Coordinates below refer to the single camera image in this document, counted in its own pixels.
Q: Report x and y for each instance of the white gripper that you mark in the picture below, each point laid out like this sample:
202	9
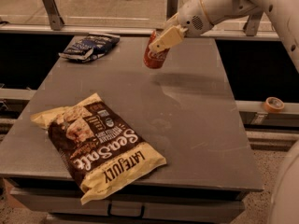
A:
192	20

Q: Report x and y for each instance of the red coke can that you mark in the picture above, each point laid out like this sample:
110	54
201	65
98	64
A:
152	59

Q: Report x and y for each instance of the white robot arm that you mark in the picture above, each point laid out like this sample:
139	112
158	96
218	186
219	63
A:
279	203

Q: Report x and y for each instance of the blue chip bag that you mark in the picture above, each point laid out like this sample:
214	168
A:
91	48

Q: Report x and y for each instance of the brown Late July chip bag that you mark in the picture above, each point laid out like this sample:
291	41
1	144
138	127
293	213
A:
99	149

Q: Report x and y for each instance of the roll of tan tape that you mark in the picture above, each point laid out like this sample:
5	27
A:
273	105

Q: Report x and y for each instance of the middle metal railing bracket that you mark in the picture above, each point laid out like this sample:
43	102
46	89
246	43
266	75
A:
171	8

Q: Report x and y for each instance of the metal railing bracket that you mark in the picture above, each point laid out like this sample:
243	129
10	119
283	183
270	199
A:
252	24
171	8
55	19

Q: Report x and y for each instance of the right metal railing bracket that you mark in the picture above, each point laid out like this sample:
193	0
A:
252	24

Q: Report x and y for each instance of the left metal railing bracket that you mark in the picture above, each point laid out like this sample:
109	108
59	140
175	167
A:
55	19

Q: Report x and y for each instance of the grey drawer with handle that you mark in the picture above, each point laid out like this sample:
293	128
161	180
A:
64	207

